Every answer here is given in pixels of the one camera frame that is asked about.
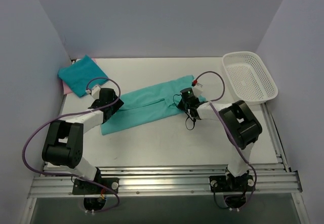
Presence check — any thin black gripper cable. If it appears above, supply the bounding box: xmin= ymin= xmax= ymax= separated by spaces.
xmin=172 ymin=94 xmax=197 ymax=131

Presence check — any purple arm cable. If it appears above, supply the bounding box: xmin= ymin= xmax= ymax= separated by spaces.
xmin=191 ymin=71 xmax=258 ymax=208
xmin=22 ymin=77 xmax=121 ymax=212

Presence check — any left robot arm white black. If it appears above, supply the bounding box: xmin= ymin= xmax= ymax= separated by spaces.
xmin=42 ymin=86 xmax=124 ymax=193

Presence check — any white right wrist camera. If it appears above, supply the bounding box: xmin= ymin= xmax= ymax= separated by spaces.
xmin=191 ymin=80 xmax=204 ymax=97

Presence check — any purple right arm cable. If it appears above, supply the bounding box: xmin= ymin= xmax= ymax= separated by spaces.
xmin=191 ymin=71 xmax=258 ymax=208

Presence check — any white perforated plastic basket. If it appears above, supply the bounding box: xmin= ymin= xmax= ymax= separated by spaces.
xmin=222 ymin=51 xmax=278 ymax=105

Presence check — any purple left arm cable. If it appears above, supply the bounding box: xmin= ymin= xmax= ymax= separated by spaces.
xmin=22 ymin=77 xmax=121 ymax=212

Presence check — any aluminium rail frame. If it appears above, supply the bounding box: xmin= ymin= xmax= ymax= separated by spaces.
xmin=22 ymin=105 xmax=309 ymax=223

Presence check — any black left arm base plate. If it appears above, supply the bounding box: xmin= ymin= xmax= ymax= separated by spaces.
xmin=72 ymin=177 xmax=119 ymax=195

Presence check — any folded pink t shirt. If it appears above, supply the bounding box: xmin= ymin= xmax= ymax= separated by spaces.
xmin=60 ymin=57 xmax=98 ymax=95

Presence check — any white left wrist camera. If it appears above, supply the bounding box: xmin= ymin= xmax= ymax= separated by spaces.
xmin=86 ymin=85 xmax=101 ymax=100

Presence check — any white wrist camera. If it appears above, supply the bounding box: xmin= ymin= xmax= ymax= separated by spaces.
xmin=86 ymin=85 xmax=101 ymax=100
xmin=191 ymin=80 xmax=204 ymax=97

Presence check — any folded teal t shirt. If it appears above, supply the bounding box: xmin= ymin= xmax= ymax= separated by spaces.
xmin=58 ymin=55 xmax=108 ymax=97

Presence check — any light green t shirt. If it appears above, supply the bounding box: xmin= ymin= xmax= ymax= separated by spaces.
xmin=101 ymin=75 xmax=194 ymax=135

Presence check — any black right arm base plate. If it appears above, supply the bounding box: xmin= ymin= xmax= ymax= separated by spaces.
xmin=209 ymin=174 xmax=255 ymax=193

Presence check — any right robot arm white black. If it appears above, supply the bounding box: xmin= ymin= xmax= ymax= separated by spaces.
xmin=177 ymin=88 xmax=263 ymax=190

